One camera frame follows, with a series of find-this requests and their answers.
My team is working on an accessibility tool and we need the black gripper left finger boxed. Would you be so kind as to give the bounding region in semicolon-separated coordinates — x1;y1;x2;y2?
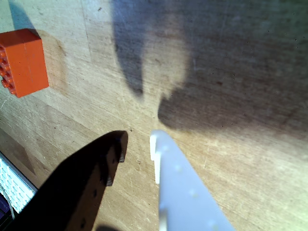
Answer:
7;130;128;231

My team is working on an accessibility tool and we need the red lego block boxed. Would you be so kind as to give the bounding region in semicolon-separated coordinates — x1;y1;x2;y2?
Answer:
0;28;50;98

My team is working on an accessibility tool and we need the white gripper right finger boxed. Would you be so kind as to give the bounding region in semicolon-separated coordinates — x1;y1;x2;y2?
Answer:
149;129;236;231

